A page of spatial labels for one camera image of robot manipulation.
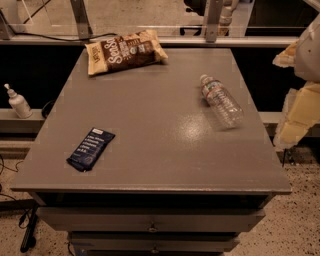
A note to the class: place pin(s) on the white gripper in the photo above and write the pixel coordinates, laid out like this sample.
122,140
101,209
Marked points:
309,56

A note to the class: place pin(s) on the clear plastic water bottle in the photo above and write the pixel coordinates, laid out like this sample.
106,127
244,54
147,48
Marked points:
227,111

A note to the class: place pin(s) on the brown chip bag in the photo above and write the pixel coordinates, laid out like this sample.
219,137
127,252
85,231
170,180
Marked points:
125,52

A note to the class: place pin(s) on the white pump dispenser bottle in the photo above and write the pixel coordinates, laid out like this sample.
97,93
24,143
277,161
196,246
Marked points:
18,103

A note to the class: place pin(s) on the grey drawer cabinet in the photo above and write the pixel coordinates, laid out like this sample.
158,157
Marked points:
171,182

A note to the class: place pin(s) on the dark blue snack bar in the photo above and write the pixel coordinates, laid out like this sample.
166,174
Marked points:
90,149

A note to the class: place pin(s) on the black power strip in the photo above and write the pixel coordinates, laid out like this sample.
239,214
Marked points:
29,241

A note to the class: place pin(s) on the right metal post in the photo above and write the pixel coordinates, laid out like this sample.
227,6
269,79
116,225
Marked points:
214,8

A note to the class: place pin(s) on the metal post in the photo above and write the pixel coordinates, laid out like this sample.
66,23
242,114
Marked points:
214,8
82,22

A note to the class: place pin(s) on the left metal post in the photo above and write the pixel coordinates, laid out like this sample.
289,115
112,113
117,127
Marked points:
82,22

